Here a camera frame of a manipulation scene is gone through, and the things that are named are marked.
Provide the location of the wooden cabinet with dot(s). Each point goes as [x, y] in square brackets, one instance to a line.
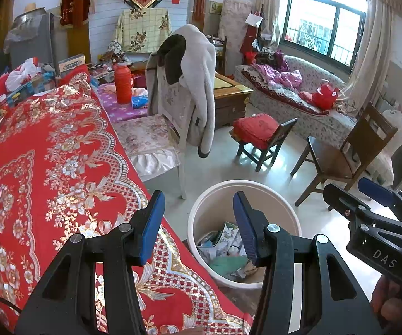
[228, 97]

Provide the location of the white green milk carton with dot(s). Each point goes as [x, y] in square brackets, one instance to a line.
[228, 235]

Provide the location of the blue tissue pack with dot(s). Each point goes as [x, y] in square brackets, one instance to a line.
[140, 102]

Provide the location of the pink clothes pile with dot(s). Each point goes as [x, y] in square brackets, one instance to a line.
[277, 76]

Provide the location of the red floral tablecloth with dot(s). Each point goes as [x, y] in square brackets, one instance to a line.
[65, 146]

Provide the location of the red plush toy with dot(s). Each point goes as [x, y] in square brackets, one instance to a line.
[321, 96]

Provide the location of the person's right hand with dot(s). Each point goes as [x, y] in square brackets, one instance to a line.
[396, 303]

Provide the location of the brown wooden chair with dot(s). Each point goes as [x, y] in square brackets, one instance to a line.
[333, 160]

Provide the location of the green cloth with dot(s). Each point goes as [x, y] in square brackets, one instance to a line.
[228, 263]

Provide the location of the red thermos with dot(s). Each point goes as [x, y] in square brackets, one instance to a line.
[123, 83]

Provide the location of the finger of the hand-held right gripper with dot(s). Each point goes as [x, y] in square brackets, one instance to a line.
[344, 202]
[375, 188]

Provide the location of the white plastic bag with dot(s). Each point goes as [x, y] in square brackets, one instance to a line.
[19, 76]

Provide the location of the dark framed window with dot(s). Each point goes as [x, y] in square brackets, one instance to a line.
[323, 28]

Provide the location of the beige trash bin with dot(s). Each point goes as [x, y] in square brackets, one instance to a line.
[214, 199]

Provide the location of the grey cabinet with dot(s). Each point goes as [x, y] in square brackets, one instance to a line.
[33, 42]

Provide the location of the floral sofa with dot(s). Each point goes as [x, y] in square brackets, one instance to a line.
[309, 118]

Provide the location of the white chair floral seat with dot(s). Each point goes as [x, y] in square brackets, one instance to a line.
[145, 132]

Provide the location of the yellow floral cover cloth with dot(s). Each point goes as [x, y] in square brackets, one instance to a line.
[141, 29]

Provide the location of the beige cardboard box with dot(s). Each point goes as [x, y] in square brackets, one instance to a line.
[72, 63]

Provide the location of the purple floral cloth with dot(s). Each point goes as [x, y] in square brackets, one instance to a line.
[117, 108]

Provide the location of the red cushion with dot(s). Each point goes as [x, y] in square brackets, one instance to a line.
[256, 129]

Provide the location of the beige fleece coat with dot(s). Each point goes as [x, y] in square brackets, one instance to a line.
[197, 76]

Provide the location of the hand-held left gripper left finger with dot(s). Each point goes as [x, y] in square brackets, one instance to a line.
[150, 226]

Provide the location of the small dark wooden chair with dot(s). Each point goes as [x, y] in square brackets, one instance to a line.
[274, 139]

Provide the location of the beige curtain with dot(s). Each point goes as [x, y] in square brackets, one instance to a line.
[371, 42]

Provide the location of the white snack packet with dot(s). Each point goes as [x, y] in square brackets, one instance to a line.
[211, 251]

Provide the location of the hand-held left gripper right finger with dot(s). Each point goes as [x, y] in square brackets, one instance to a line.
[244, 226]

